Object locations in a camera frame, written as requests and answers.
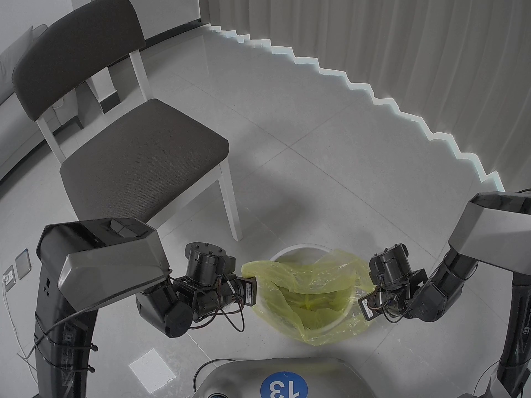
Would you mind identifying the yellow plastic bag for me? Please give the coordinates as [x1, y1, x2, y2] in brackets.
[241, 249, 376, 345]

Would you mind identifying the white curtain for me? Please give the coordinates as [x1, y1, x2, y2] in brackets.
[195, 0, 531, 192]

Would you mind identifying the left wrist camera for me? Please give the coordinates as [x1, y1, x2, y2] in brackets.
[238, 276, 259, 307]

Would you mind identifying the white trash bin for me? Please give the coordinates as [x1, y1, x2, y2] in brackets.
[269, 244, 362, 336]

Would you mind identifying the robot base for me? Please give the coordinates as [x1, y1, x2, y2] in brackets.
[194, 357, 376, 398]

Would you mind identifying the black cable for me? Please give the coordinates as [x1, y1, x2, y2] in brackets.
[194, 359, 238, 389]

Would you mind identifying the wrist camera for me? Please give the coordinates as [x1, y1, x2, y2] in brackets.
[238, 276, 259, 307]
[358, 290, 385, 321]

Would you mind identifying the dark grey white-legged chair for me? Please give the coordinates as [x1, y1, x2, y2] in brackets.
[12, 0, 243, 242]

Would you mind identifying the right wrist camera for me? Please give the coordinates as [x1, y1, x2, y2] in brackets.
[358, 290, 385, 321]

